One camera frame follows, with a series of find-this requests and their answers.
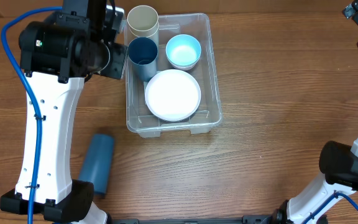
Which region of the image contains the beige cup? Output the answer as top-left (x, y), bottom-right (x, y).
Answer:
top-left (127, 5), bottom-right (159, 46)

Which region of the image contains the blue cup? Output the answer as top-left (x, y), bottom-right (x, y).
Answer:
top-left (78, 134), bottom-right (114, 195)
top-left (128, 37), bottom-right (158, 82)

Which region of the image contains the light blue bowl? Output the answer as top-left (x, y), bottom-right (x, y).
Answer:
top-left (165, 34), bottom-right (201, 65)

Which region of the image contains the pink plate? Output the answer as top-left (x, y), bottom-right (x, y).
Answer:
top-left (144, 69), bottom-right (201, 122)

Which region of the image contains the grey bowl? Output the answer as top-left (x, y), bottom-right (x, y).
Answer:
top-left (170, 61), bottom-right (197, 71)

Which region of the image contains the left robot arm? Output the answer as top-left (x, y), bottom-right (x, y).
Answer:
top-left (0, 0), bottom-right (127, 223)

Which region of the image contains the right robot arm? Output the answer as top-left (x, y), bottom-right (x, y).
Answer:
top-left (269, 138), bottom-right (358, 223)

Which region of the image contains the clear plastic storage bin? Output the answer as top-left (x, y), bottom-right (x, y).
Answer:
top-left (125, 13), bottom-right (223, 138)

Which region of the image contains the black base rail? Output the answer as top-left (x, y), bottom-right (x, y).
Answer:
top-left (107, 215), bottom-right (273, 224)

